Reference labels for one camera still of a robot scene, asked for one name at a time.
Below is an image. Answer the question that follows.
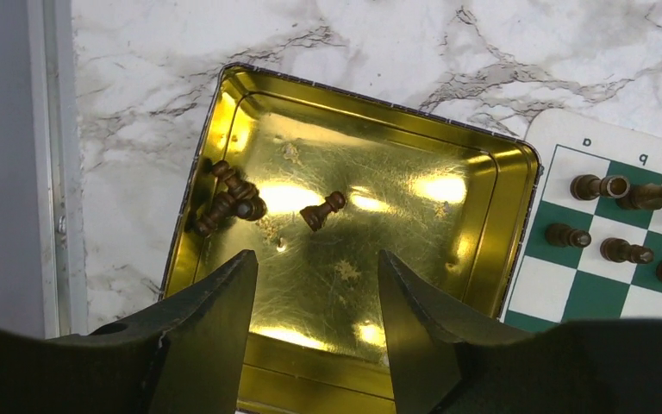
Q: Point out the aluminium frame rail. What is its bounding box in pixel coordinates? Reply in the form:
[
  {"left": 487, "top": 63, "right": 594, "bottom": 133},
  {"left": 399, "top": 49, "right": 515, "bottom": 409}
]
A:
[{"left": 27, "top": 0, "right": 89, "bottom": 338}]

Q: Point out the gold tin with dark pieces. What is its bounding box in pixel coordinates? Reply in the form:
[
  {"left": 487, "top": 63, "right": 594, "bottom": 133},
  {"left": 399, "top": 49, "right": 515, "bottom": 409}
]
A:
[{"left": 162, "top": 63, "right": 541, "bottom": 413}]

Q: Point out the dark brown loose pawn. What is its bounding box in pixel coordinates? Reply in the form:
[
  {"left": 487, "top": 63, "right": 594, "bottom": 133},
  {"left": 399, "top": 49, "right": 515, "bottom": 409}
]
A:
[{"left": 300, "top": 191, "right": 347, "bottom": 232}]

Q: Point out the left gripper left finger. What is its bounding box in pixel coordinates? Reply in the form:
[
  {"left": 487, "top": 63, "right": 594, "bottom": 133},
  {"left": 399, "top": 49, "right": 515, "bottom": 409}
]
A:
[{"left": 0, "top": 250, "right": 258, "bottom": 413}]

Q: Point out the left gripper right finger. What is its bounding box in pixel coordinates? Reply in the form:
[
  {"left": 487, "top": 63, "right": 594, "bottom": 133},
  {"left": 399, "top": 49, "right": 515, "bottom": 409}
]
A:
[{"left": 378, "top": 250, "right": 662, "bottom": 413}]

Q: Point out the green and white chessboard mat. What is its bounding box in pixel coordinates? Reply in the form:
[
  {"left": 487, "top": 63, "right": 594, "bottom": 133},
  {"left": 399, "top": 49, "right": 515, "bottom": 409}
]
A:
[{"left": 500, "top": 110, "right": 662, "bottom": 332}]

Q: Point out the dark pawn cluster in tin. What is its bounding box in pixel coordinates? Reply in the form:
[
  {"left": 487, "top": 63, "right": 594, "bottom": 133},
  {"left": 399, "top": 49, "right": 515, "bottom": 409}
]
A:
[{"left": 193, "top": 160, "right": 266, "bottom": 237}]

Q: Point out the dark brown pawn piece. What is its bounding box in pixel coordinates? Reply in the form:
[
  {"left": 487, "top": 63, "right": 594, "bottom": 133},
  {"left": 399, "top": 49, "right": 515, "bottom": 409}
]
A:
[{"left": 545, "top": 223, "right": 592, "bottom": 248}]

